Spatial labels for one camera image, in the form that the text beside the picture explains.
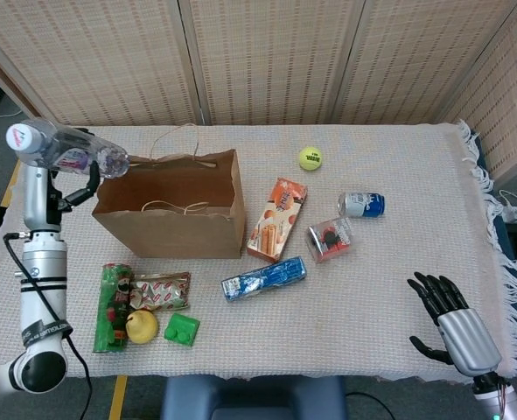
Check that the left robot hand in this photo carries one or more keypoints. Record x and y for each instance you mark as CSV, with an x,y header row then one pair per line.
x,y
41,201

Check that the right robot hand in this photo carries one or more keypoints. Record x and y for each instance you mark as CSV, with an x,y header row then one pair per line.
x,y
468,341

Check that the clear plastic water bottle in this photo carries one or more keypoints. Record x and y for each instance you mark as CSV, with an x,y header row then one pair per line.
x,y
61,151

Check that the green Pringles chips can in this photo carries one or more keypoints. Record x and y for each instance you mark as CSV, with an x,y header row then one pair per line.
x,y
109,306

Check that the brown paper bag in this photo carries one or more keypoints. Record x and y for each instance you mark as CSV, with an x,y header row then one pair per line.
x,y
179,232

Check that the silver red snack bag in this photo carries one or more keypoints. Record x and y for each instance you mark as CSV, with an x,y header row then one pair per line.
x,y
162,291

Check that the yellow pear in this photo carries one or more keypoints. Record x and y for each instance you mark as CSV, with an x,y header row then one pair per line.
x,y
142,328

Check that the green toy building block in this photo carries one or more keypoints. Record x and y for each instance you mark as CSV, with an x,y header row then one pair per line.
x,y
181,330

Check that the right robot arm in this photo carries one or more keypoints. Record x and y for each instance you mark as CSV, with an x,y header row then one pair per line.
x,y
498,398

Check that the clear bag of toys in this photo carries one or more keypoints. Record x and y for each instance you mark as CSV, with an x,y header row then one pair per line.
x,y
330,240

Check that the white woven tablecloth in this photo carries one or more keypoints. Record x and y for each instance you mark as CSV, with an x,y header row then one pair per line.
x,y
350,306

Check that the blue and silver soda can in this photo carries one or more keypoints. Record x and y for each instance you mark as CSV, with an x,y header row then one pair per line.
x,y
363,205

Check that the blue cookie pack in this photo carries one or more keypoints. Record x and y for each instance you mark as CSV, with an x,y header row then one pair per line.
x,y
262,280

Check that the orange wafer roll box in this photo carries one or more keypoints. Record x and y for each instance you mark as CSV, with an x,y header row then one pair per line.
x,y
275,223

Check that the yellow tennis ball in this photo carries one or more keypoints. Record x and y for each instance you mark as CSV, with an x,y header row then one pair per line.
x,y
311,158

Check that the woven folding screen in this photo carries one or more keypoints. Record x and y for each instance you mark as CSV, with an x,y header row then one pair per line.
x,y
262,57

